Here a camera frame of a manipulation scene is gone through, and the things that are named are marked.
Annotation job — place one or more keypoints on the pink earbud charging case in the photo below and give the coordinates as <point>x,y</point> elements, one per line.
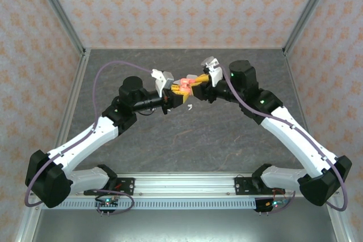
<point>184,81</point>

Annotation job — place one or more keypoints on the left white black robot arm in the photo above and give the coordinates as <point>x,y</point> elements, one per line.
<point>85,140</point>

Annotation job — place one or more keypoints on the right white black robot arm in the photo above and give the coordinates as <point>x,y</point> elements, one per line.
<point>292,145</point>

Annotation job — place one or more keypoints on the small circuit board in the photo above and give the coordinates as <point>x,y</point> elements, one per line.
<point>273,204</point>
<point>107,203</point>

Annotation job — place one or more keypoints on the grey metal panel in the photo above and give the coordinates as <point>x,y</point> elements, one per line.
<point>184,225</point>

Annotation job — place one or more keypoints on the aluminium side floor rail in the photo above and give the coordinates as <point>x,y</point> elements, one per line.
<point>292,74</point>
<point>83,66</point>

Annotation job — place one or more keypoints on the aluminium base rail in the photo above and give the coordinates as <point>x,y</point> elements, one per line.
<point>184,186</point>

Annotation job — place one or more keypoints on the aluminium corner post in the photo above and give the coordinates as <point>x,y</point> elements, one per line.
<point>61,12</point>
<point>310,12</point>

